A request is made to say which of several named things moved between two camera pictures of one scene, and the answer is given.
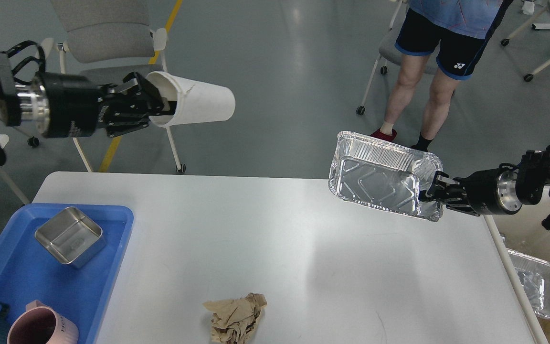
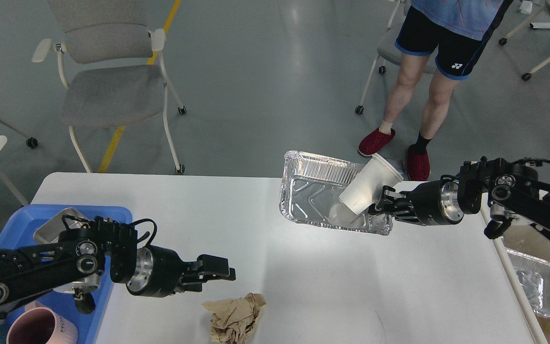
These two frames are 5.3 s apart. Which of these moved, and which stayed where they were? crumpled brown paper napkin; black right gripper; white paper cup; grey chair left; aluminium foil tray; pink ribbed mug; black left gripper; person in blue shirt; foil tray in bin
Moved: white paper cup; black right gripper; black left gripper; aluminium foil tray
Stayed: foil tray in bin; person in blue shirt; grey chair left; pink ribbed mug; crumpled brown paper napkin
